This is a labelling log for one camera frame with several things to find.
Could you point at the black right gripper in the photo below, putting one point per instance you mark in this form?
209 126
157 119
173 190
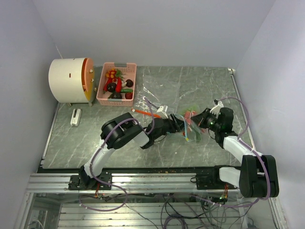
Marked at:
200 119

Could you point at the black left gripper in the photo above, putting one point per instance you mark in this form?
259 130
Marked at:
176 127

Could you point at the blue zip bag with strawberries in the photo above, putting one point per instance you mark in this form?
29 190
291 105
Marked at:
191 132

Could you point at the orange zip bag with vegetables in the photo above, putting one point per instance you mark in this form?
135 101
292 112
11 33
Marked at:
158 90

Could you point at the dark red fake fruit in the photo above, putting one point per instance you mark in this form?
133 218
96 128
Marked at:
129 83

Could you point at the green fake chili pepper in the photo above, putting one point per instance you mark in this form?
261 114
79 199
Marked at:
126 90

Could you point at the dark purple fake plum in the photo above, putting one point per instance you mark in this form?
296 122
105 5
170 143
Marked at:
115 95

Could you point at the pink perforated plastic basket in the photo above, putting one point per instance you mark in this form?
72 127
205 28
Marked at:
130 73

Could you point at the dark fake eggplant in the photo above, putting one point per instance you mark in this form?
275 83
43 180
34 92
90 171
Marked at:
111 87

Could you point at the red fake chili pepper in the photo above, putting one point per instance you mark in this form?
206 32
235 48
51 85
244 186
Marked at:
106 85

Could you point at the orange cherry tomato cluster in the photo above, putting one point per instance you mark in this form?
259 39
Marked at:
114 74

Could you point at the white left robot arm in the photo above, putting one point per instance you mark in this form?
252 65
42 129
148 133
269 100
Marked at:
118 132

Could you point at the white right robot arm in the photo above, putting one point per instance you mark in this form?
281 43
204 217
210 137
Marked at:
257 176

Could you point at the small white rectangular device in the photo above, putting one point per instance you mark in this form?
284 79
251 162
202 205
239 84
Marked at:
75 118

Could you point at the round white drawer organizer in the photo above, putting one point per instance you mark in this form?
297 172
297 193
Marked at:
72 80

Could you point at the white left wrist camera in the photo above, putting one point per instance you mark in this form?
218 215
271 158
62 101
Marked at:
162 112

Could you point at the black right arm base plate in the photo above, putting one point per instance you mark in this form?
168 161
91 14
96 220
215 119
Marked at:
209 182

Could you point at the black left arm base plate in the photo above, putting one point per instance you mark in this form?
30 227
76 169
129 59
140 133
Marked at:
76 183

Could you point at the aluminium frame rail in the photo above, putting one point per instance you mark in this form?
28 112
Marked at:
132 183

